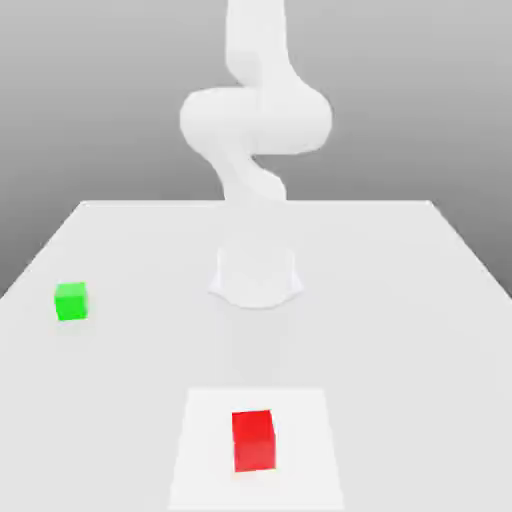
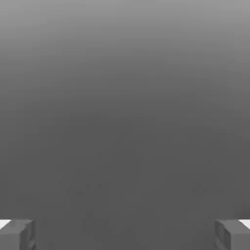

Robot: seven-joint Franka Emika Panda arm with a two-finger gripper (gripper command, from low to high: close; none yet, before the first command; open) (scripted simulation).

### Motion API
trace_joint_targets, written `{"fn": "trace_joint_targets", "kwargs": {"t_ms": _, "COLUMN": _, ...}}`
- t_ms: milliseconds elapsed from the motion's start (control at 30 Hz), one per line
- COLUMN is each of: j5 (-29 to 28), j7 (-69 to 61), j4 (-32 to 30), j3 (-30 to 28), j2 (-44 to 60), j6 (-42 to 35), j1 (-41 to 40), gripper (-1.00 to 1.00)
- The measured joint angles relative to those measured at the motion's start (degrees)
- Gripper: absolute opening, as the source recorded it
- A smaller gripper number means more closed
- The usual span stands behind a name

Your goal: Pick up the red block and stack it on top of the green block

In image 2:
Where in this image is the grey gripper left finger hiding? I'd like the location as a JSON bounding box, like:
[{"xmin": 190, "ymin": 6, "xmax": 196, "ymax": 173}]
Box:
[{"xmin": 0, "ymin": 218, "xmax": 37, "ymax": 250}]

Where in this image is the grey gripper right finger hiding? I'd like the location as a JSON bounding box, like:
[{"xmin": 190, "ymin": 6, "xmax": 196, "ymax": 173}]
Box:
[{"xmin": 214, "ymin": 218, "xmax": 250, "ymax": 250}]

